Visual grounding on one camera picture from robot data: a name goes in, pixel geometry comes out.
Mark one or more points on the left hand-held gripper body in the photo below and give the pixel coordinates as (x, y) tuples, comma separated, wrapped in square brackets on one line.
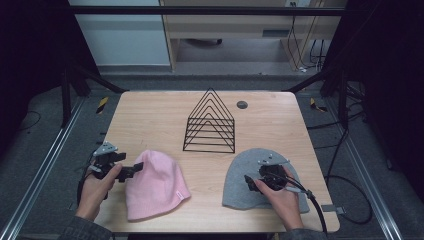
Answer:
[(106, 159)]

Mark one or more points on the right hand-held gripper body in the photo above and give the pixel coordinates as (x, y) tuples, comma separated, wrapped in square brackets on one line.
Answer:
[(272, 173)]

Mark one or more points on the grey knitted beanie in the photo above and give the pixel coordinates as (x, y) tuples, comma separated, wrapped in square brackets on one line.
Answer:
[(238, 180)]

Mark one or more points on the pink knitted beanie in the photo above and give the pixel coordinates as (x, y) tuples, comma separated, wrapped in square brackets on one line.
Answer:
[(156, 186)]

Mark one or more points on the person's left hand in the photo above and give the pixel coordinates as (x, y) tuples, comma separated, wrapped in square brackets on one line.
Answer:
[(96, 193)]

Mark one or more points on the person's right hand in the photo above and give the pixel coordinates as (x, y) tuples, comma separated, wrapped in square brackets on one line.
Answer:
[(286, 206)]

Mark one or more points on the grey clip on table edge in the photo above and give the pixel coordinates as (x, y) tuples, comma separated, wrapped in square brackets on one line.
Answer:
[(333, 209)]

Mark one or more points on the black metal stand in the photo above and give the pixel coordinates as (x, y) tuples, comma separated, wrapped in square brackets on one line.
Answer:
[(342, 100), (66, 96)]

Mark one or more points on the grey round table grommet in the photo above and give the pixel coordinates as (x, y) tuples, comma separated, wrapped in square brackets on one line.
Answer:
[(242, 104)]

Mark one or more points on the white cabinet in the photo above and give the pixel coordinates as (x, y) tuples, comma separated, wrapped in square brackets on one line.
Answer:
[(123, 40)]

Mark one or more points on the black curtain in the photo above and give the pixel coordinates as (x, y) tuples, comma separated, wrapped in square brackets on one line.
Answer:
[(390, 83), (30, 60)]

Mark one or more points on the aluminium rail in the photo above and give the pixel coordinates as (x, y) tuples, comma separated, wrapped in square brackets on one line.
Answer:
[(43, 173), (366, 180)]

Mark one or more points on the black horizontal frame bar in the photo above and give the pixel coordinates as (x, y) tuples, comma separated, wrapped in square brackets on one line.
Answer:
[(206, 10)]

